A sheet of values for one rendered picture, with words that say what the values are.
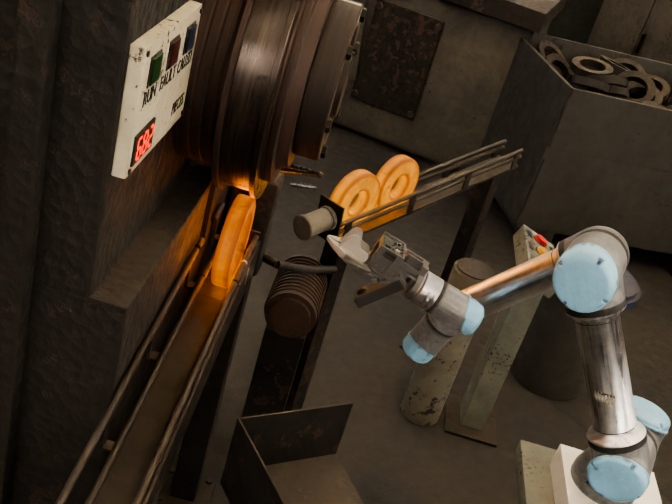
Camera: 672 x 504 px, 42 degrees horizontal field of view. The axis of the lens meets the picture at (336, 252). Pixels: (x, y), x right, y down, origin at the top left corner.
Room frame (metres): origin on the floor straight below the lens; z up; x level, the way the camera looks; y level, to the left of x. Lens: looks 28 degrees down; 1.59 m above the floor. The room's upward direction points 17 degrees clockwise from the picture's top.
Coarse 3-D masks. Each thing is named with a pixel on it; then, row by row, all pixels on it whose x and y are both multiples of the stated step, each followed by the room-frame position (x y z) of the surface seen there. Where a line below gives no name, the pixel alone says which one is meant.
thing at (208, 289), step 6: (210, 270) 1.50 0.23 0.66; (210, 276) 1.48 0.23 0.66; (204, 282) 1.45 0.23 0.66; (210, 282) 1.45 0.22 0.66; (204, 288) 1.43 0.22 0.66; (210, 288) 1.43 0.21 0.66; (216, 288) 1.44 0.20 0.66; (222, 288) 1.45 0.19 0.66; (228, 288) 1.45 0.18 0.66; (204, 294) 1.41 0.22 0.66; (210, 294) 1.41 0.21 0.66; (216, 294) 1.42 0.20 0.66; (222, 294) 1.43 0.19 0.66; (222, 300) 1.41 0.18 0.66
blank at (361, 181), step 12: (348, 180) 1.88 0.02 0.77; (360, 180) 1.89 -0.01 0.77; (372, 180) 1.93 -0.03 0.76; (336, 192) 1.86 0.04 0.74; (348, 192) 1.86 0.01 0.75; (360, 192) 1.95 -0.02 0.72; (372, 192) 1.94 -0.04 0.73; (348, 204) 1.87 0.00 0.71; (360, 204) 1.94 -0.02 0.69; (372, 204) 1.96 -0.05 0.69; (348, 216) 1.89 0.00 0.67
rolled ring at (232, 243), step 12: (240, 204) 1.46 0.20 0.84; (252, 204) 1.49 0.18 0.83; (228, 216) 1.43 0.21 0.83; (240, 216) 1.43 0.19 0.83; (252, 216) 1.54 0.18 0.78; (228, 228) 1.41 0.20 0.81; (240, 228) 1.42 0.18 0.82; (228, 240) 1.40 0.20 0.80; (240, 240) 1.53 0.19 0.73; (216, 252) 1.39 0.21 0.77; (228, 252) 1.39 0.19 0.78; (240, 252) 1.52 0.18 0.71; (216, 264) 1.39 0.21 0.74; (228, 264) 1.39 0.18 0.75; (216, 276) 1.39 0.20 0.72; (228, 276) 1.40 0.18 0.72
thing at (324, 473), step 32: (256, 416) 1.04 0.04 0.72; (288, 416) 1.07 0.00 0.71; (320, 416) 1.11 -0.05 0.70; (256, 448) 1.05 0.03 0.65; (288, 448) 1.08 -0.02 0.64; (320, 448) 1.12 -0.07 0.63; (224, 480) 1.01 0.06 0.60; (256, 480) 0.95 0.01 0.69; (288, 480) 1.05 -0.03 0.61; (320, 480) 1.07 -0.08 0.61
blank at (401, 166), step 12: (396, 156) 2.04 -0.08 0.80; (384, 168) 2.00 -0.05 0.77; (396, 168) 2.00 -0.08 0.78; (408, 168) 2.04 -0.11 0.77; (384, 180) 1.98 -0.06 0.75; (408, 180) 2.06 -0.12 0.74; (384, 192) 1.99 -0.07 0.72; (396, 192) 2.06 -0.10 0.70; (408, 192) 2.08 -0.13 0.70; (396, 204) 2.04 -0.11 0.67
